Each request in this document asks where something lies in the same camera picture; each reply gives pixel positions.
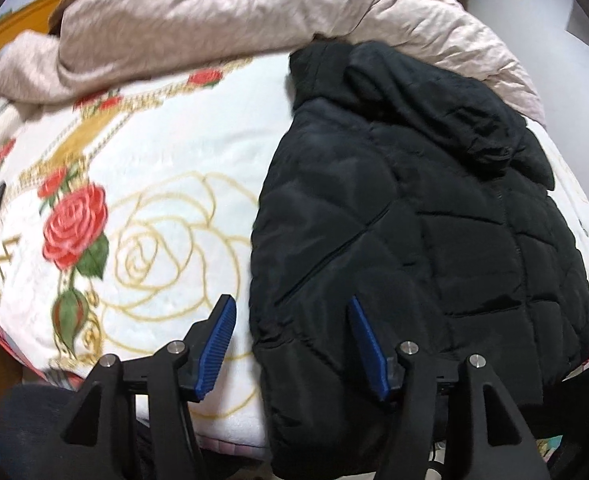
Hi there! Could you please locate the black quilted puffer jacket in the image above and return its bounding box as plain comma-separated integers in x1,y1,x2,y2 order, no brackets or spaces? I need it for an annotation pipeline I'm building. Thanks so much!
250,40,589,479

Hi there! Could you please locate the white rose-print bed sheet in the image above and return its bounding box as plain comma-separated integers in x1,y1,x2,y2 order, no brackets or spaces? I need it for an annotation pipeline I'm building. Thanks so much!
0,54,589,455

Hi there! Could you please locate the pink leaf-pattern duvet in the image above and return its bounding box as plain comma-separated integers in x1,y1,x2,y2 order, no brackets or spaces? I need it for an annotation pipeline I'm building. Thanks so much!
0,0,545,122

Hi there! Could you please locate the orange wooden headboard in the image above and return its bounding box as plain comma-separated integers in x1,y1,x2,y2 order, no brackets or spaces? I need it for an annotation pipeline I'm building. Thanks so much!
0,0,61,50

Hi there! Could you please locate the grey wall panel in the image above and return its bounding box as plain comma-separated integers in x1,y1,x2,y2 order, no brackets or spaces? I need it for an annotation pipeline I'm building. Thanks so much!
565,1,589,47

